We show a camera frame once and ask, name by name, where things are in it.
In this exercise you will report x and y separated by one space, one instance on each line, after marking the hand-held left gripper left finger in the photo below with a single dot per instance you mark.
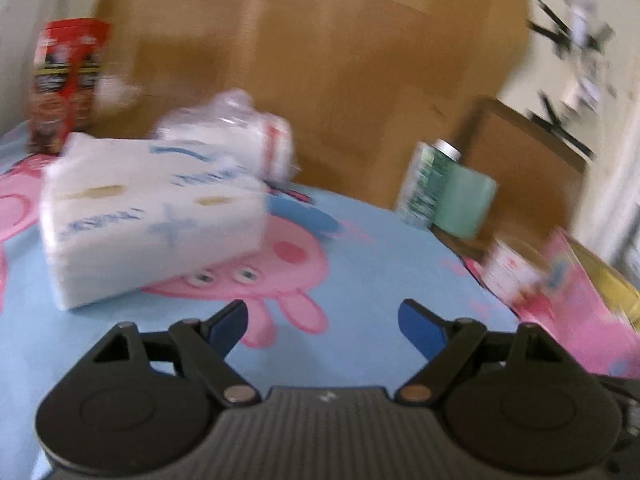
227 325

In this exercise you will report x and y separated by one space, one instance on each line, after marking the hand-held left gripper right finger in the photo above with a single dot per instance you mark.
420 327

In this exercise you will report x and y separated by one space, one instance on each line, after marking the pink gift box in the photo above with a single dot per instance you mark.
575 305

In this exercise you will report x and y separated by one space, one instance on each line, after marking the round plastic food can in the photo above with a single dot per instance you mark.
510 270

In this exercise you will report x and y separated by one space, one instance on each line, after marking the large white tissue pack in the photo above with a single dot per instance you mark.
140 225

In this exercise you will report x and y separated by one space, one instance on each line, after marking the pale green plastic cup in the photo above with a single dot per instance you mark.
467 202

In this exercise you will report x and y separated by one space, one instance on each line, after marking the green drink carton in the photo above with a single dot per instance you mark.
422 185

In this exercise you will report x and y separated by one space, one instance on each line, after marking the clear plastic bag with tissues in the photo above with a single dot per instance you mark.
225 130

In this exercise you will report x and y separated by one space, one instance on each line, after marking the brown woven chair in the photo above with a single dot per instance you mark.
530 160

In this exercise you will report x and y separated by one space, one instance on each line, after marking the black tape cross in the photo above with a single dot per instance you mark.
560 127
550 30

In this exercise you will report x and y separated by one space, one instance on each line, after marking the wooden board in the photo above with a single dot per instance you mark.
350 60

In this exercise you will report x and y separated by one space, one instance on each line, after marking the red snack box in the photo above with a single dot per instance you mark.
65 85

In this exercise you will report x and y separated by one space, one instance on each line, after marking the white light bulb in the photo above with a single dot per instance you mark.
579 5

